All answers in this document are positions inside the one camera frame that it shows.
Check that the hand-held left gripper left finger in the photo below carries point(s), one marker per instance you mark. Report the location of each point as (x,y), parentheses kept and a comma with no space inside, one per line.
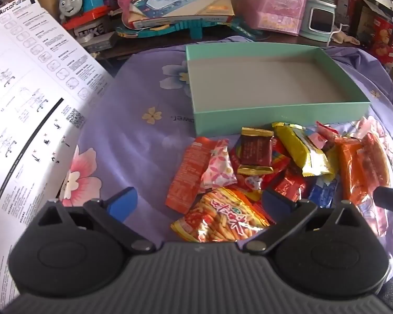
(122,201)

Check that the red stick snack bag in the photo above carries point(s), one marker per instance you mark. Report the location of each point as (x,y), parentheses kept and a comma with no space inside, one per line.
(216,219)

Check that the dark red gold snack packet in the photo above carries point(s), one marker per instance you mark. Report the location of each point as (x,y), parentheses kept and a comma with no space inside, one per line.
(256,152)

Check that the pink printed box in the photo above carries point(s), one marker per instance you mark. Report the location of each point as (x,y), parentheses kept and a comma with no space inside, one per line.
(281,3)

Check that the yellow snack packet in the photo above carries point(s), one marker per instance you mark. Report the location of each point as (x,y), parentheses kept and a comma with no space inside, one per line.
(294,147)

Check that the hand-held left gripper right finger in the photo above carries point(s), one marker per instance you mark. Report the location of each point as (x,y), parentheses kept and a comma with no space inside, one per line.
(275,202)

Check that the red biscuit box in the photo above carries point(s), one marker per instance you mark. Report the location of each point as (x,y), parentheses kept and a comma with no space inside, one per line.
(384,39)

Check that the purple floral blanket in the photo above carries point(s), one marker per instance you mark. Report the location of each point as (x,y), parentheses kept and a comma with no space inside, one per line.
(134,137)

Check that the pink floral snack packet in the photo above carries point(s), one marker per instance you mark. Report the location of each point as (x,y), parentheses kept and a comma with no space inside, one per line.
(217,170)

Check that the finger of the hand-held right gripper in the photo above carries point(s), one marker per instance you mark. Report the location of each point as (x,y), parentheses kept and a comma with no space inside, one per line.
(390,199)

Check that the teal cardboard box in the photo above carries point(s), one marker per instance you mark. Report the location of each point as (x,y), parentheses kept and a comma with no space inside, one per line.
(281,81)

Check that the red rainbow candy packet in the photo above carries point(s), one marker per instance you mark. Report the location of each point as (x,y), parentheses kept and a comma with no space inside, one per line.
(280,162)

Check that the plain red snack packet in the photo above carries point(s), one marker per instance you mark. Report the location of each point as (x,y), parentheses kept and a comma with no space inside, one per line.
(290,184)

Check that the long orange-red snack packet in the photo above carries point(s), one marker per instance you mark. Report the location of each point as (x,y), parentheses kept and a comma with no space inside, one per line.
(186,173)

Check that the blue snack packet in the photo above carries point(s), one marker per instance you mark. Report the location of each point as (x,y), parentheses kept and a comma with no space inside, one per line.
(322,191)

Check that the white printed instruction sheet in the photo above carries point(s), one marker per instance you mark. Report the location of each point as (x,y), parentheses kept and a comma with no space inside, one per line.
(26,88)

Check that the dark printed box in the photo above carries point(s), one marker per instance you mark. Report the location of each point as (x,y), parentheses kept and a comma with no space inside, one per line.
(95,36)

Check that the orange pink snack packet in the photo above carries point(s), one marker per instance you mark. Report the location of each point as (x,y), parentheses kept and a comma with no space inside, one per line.
(376,160)

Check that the small red white candy packet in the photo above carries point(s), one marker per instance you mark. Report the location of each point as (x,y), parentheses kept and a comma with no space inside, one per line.
(319,137)

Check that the mint green appliance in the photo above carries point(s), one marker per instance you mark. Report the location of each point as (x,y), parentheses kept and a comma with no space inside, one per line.
(319,19)

